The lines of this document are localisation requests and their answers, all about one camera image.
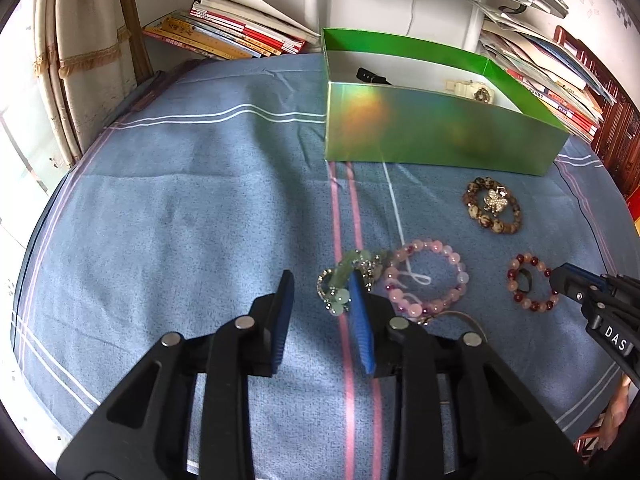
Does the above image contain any green jade bead bracelet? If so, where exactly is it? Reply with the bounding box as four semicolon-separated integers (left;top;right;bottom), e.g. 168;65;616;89
316;249;388;317

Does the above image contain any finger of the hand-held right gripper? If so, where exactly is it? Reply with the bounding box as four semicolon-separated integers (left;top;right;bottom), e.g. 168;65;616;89
562;262;612;292
549;266;590;307

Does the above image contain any beige curtain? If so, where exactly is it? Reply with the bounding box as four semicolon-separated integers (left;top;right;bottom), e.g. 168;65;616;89
32;0;133;166

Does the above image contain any blue striped bedsheet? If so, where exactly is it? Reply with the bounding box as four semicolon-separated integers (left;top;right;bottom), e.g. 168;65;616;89
10;52;640;480

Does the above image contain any brown bead bracelet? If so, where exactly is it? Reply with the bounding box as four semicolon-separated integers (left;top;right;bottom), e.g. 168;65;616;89
461;176;523;235

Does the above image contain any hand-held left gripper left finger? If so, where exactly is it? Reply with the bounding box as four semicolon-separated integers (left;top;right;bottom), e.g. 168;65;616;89
56;270;296;480

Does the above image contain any brown wooden post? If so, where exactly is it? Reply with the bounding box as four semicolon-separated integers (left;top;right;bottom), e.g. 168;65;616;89
114;0;153;83

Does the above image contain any shiny green cardboard box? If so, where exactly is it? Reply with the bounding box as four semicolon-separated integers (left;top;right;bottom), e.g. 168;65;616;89
321;27;571;177

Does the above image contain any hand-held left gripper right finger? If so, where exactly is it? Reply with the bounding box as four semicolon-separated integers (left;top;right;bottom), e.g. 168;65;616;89
348;271;586;480

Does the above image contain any pink bead bracelet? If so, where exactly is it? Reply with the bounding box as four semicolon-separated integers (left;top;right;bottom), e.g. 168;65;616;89
382;240;472;322

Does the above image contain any person's right forearm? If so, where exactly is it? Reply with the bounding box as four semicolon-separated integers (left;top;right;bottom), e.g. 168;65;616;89
597;375;633;453

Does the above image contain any silver bangle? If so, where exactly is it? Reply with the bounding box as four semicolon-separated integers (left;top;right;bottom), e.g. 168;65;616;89
429;310;488;342

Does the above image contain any rhinestone flower brooch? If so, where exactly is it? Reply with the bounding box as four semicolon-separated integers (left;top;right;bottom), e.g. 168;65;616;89
483;186;511;216

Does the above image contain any white wrist watch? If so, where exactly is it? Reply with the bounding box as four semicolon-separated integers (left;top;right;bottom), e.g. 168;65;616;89
444;79;496;106

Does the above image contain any dark wooden cabinet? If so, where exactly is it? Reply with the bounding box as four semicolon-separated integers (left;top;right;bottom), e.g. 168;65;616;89
555;25;640;221

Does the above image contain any stack of red yellow books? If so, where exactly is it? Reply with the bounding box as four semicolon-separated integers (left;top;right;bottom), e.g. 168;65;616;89
142;0;321;61

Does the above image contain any small black accessory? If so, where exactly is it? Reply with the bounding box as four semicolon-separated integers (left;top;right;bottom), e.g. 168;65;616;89
356;67;393;86

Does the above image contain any red bead bracelet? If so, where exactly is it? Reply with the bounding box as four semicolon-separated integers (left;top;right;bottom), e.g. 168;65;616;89
506;253;561;312

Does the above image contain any pile of books and papers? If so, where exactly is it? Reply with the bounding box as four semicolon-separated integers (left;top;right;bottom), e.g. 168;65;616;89
472;0;618;143

